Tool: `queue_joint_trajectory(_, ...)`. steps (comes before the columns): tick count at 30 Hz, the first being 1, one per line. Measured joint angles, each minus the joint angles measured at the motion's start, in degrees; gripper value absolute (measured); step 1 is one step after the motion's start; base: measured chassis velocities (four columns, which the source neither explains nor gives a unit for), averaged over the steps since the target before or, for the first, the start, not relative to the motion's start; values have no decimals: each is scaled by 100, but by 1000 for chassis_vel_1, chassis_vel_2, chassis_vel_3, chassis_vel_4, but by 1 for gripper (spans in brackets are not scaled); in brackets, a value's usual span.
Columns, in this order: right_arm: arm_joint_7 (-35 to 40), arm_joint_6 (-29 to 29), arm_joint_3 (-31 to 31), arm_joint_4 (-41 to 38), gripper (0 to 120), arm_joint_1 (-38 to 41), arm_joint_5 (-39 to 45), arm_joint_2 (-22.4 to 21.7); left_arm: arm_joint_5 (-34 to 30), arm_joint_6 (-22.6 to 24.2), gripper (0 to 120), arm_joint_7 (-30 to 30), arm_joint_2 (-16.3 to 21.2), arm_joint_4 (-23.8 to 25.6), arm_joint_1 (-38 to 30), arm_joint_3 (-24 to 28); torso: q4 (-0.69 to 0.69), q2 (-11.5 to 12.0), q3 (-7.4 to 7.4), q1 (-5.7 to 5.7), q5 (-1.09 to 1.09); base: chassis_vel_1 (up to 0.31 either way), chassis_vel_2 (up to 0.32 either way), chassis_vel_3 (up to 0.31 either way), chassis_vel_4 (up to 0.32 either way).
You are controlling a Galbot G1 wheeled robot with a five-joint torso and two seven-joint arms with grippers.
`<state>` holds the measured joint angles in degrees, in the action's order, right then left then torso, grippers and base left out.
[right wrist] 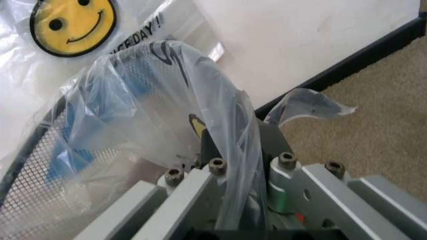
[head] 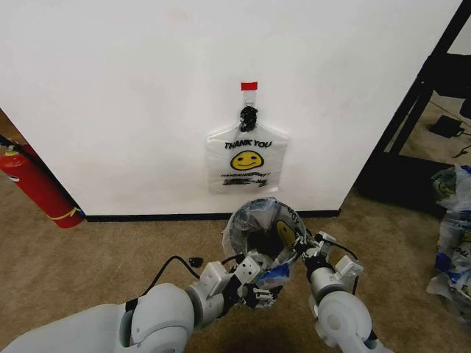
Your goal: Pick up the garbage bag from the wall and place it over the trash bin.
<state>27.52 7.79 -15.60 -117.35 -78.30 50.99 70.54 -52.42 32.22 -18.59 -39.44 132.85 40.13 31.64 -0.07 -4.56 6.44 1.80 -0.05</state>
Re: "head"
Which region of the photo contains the black power adapter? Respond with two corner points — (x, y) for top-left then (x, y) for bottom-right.
(429, 114), (466, 138)

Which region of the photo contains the black floor cable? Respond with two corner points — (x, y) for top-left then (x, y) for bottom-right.
(450, 126), (471, 160)

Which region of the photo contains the black metal shelf frame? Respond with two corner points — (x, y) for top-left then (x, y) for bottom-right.
(355, 0), (471, 218)

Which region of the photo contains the white smiley thank-you garbage bag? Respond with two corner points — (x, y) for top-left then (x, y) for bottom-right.
(205, 104), (290, 196)

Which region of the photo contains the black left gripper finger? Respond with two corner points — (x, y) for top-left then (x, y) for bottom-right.
(254, 283), (283, 297)
(251, 295), (277, 310)

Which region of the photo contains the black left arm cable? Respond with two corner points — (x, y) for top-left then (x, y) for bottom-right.
(138, 254), (205, 299)

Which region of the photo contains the black baseboard strip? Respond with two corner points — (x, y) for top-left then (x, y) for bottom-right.
(84, 209), (341, 223)

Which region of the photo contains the round trash bin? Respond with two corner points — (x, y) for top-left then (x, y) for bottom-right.
(222, 196), (308, 270)

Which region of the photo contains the smiley plastic bin liner bag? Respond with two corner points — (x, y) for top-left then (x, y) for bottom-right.
(224, 196), (308, 292)

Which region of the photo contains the red fire extinguisher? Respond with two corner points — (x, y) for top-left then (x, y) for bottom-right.
(0, 133), (85, 229)

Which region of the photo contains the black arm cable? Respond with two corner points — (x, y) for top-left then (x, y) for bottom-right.
(329, 240), (361, 296)
(138, 254), (205, 299)

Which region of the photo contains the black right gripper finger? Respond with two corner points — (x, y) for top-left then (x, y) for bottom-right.
(296, 232), (316, 254)
(279, 239), (305, 263)

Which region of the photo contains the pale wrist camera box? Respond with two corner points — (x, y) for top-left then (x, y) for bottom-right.
(315, 230), (337, 249)
(234, 256), (259, 285)

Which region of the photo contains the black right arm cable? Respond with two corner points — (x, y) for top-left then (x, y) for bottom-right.
(329, 240), (361, 296)

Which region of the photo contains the crumpled smiley plastic bag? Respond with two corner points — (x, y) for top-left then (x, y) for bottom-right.
(430, 163), (471, 218)
(425, 211), (471, 326)

